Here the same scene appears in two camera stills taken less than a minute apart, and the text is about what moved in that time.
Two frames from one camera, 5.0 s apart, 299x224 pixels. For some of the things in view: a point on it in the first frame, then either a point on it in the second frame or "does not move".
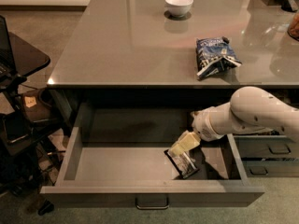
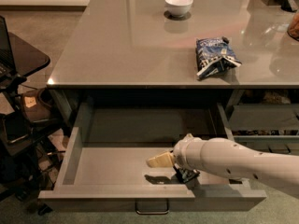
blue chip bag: x=214 y=55 does not move
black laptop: x=7 y=67 does not move
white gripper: x=202 y=126 to x=183 y=153
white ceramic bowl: x=178 y=5 does not move
